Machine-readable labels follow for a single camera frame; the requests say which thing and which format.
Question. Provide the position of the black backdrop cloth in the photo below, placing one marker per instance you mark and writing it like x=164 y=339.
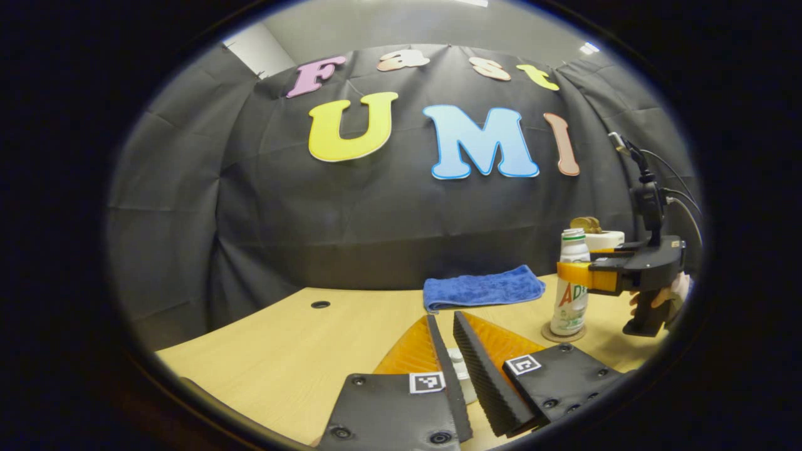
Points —
x=376 y=219

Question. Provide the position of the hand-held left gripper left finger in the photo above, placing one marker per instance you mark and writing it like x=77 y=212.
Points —
x=452 y=388

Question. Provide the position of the white toaster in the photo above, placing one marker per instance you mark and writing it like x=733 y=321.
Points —
x=606 y=240

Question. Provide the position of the blue towel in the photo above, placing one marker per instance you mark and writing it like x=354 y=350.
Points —
x=482 y=287

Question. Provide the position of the white green-label water bottle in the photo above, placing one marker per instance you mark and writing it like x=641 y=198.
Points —
x=571 y=307

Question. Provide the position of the brown bread slice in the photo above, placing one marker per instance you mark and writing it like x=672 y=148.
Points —
x=586 y=223

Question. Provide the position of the round brown coaster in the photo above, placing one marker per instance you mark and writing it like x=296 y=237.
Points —
x=564 y=338

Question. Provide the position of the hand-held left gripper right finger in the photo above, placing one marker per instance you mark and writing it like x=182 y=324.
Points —
x=492 y=382

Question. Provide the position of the white teacup lid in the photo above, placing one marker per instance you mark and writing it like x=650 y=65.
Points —
x=462 y=373

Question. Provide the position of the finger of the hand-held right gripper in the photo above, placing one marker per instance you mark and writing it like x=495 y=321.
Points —
x=586 y=274
x=614 y=252

